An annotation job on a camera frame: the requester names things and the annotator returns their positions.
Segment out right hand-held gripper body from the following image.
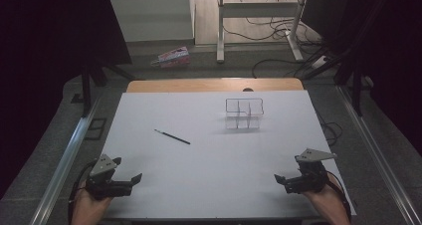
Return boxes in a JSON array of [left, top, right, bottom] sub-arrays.
[[284, 147, 337, 195]]

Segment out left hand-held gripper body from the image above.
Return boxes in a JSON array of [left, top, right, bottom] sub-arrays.
[[86, 153, 134, 200]]

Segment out black pen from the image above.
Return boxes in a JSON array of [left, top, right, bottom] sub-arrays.
[[153, 128, 192, 145]]

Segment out clear acrylic pen holder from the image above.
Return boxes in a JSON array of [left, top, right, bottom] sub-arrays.
[[224, 98, 265, 130]]

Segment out person's right hand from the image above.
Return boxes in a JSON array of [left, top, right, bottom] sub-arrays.
[[301, 173, 346, 216]]

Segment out person's left hand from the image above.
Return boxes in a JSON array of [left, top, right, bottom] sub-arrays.
[[71, 179, 113, 221]]

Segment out white board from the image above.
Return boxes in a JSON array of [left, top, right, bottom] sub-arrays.
[[100, 90, 358, 220]]

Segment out black metal stand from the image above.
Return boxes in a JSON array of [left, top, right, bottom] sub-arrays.
[[301, 45, 376, 117], [70, 61, 137, 117]]

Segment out white power strip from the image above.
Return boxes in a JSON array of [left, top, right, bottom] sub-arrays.
[[311, 55, 330, 70]]

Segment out wooden table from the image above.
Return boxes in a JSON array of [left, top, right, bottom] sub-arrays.
[[125, 78, 305, 94]]

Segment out pink patterned bag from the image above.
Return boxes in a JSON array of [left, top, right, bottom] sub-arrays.
[[150, 46, 192, 69]]

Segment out dark curtain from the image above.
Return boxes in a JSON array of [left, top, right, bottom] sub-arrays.
[[301, 0, 422, 157], [0, 0, 133, 199]]

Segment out white panel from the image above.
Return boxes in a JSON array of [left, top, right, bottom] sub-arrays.
[[107, 0, 197, 44]]

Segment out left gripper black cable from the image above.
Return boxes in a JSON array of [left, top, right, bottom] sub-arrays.
[[67, 160, 100, 225]]

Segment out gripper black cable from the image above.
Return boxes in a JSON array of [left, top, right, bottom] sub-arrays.
[[67, 160, 100, 225], [325, 170, 353, 223]]

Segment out black rectangular frame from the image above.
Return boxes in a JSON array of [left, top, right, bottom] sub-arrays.
[[84, 116, 108, 141]]

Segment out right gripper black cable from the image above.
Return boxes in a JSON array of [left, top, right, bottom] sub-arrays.
[[325, 170, 353, 223]]

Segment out aluminium rail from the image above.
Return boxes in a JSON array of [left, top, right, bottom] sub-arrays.
[[335, 85, 422, 225], [28, 97, 104, 225]]

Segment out looped black cable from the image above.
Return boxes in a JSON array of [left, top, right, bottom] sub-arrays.
[[314, 108, 343, 148]]

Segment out black floor cable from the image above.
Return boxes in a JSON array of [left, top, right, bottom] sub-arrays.
[[251, 57, 315, 80]]

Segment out tangled black floor cables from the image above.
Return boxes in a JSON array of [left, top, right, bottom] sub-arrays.
[[221, 0, 329, 50]]

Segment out white desk frame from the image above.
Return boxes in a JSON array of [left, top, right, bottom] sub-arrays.
[[215, 0, 311, 65]]

